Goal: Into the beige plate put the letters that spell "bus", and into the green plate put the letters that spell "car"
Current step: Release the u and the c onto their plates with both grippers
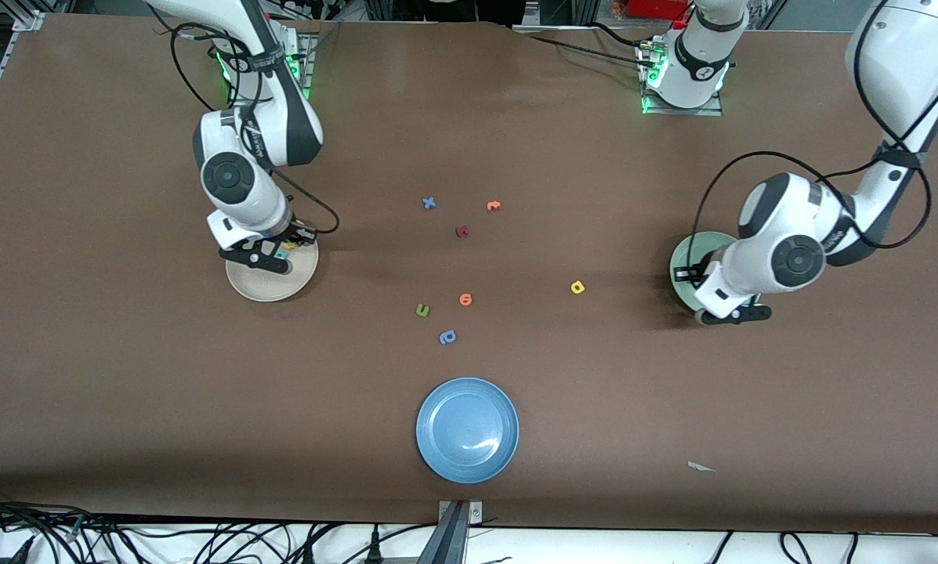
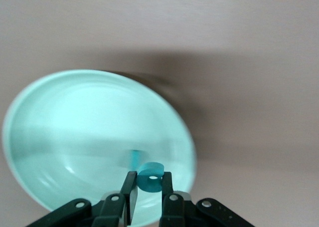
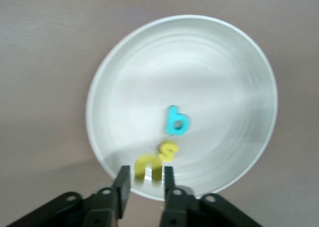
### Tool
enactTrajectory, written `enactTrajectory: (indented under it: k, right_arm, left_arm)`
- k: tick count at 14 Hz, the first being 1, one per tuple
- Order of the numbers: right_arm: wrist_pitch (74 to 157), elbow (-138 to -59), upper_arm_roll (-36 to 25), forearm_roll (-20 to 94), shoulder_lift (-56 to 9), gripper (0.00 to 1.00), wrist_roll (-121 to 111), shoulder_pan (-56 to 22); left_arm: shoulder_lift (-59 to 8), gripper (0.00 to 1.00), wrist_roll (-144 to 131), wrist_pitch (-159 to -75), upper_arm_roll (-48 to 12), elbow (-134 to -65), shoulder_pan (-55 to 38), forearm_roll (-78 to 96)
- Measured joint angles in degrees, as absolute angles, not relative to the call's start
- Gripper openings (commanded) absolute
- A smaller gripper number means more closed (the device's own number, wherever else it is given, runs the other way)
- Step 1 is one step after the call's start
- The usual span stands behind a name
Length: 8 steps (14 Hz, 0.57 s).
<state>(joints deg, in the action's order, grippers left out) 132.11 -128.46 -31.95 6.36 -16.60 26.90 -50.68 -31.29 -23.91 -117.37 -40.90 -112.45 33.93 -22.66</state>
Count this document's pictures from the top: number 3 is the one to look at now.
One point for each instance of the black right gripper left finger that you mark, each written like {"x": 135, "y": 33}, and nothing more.
{"x": 123, "y": 189}

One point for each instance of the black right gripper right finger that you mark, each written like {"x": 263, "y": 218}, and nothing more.
{"x": 174, "y": 207}

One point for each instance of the yellow foam letter u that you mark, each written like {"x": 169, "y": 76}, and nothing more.
{"x": 139, "y": 167}

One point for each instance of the yellow foam letter s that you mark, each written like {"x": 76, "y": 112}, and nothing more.
{"x": 167, "y": 152}

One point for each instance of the cyan foam letter b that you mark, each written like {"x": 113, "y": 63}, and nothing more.
{"x": 172, "y": 127}

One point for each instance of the beige round plate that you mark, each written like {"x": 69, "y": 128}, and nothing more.
{"x": 174, "y": 74}

